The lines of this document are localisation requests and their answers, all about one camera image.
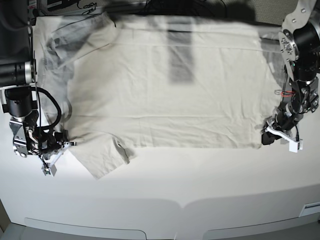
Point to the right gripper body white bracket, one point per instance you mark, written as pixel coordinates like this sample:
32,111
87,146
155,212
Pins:
30,140

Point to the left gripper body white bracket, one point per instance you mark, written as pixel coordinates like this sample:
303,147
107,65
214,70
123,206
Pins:
282,125

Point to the white T-shirt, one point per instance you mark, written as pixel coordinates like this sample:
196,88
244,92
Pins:
127,82

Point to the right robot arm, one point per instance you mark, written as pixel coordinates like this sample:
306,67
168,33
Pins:
20,97

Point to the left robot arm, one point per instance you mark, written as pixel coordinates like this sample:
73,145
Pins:
299,41

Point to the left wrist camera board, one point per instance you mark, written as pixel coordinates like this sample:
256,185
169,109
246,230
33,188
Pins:
295,146

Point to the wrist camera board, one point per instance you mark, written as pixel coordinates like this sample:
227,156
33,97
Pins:
49,169
295,146

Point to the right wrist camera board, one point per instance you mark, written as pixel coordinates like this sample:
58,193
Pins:
49,169

